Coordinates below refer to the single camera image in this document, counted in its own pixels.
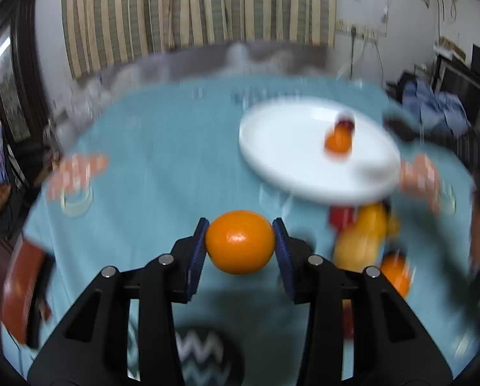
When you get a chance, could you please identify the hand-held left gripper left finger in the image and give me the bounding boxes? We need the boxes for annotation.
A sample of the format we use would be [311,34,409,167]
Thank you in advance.
[27,217,210,386]

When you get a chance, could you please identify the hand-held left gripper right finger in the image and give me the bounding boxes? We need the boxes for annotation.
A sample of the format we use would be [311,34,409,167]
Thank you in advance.
[271,217,454,386]

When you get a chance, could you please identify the yellow-orange persimmon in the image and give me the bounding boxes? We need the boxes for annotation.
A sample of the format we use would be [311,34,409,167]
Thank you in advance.
[332,203,389,272]

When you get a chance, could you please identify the white oval plate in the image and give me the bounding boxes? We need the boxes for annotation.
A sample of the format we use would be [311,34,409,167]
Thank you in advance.
[239,97,402,206]

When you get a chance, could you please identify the red plum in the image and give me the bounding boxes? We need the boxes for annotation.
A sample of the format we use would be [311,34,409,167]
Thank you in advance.
[329,206,359,234]
[334,113,355,131]

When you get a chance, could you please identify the blue printed tablecloth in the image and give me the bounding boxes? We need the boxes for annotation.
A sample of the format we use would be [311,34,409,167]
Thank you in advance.
[23,74,480,386]

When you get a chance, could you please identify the small orange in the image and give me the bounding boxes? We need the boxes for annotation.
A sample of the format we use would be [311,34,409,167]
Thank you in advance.
[324,124,353,154]

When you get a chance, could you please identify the grey sofa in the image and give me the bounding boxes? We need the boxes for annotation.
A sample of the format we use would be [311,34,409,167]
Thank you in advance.
[103,42,331,85]

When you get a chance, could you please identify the pile of blue clothes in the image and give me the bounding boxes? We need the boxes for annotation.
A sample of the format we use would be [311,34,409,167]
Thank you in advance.
[401,76,472,137]

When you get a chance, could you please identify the dark wooden cabinet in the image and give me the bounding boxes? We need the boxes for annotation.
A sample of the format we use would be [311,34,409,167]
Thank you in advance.
[0,0,51,186]

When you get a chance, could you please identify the striped beige curtain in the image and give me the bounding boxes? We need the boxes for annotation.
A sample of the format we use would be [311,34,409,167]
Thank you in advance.
[61,0,339,81]

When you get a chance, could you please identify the black furniture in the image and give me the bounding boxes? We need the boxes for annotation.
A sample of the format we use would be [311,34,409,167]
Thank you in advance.
[431,44,480,137]

